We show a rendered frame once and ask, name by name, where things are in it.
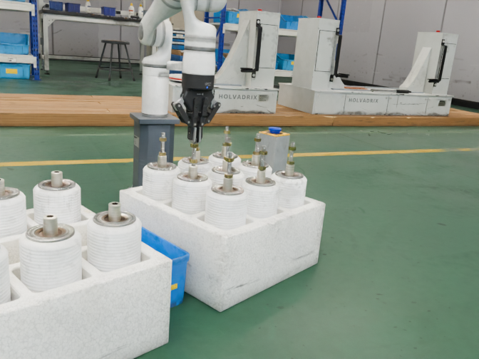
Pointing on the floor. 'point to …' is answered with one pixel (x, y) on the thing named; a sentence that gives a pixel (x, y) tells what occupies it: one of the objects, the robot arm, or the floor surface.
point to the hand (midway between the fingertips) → (194, 134)
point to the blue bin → (178, 269)
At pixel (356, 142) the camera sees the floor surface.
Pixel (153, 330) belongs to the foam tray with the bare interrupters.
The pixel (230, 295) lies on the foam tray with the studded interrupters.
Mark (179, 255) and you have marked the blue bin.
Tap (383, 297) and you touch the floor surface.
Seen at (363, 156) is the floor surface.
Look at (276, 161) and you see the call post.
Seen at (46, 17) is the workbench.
